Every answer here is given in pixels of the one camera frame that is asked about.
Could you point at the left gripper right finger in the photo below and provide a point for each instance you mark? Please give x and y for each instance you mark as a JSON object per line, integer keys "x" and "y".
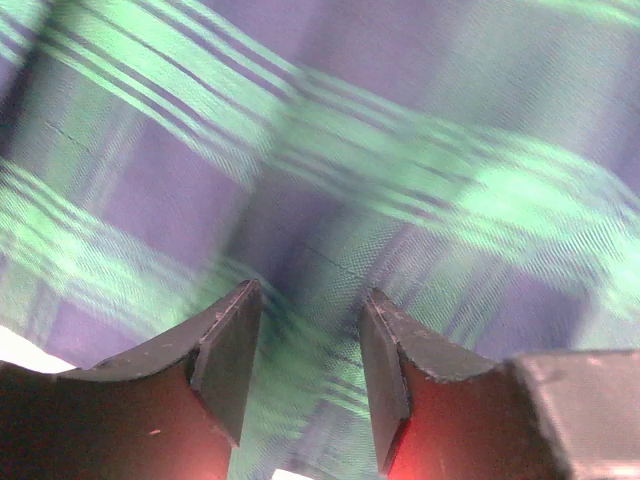
{"x": 441, "y": 411}

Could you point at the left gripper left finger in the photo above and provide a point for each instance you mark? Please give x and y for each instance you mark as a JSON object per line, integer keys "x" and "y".
{"x": 170, "y": 408}

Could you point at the green plaid pleated skirt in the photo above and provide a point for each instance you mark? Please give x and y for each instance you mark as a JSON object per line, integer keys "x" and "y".
{"x": 478, "y": 161}

